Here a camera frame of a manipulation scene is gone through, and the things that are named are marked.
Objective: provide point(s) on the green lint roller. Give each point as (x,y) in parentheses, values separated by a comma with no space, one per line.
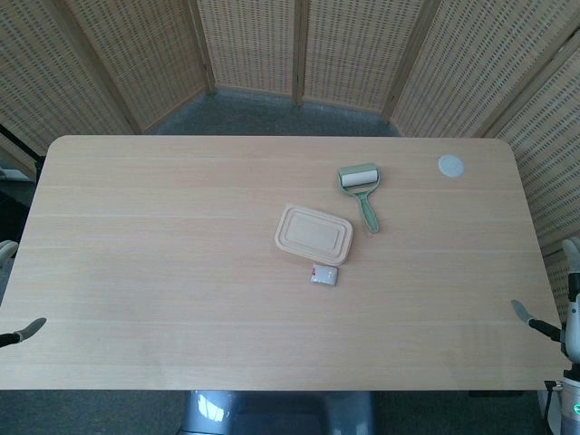
(358,177)

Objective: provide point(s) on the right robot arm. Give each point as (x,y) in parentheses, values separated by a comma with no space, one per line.
(572,403)

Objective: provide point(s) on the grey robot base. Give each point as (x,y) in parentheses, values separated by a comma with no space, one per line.
(272,414)

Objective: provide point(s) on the grey round grommet cap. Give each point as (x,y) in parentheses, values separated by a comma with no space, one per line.
(451,165)

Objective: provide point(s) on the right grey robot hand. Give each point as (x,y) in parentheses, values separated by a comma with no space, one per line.
(573,326)

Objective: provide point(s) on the black stand rod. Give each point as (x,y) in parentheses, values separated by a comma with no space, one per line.
(20,142)

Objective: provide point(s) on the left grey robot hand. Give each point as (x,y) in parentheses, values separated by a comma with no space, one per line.
(27,329)

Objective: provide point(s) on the woven bamboo folding screen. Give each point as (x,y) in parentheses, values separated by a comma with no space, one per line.
(254,45)

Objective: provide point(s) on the small white wrapped packet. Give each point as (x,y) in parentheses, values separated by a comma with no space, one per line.
(325,275)

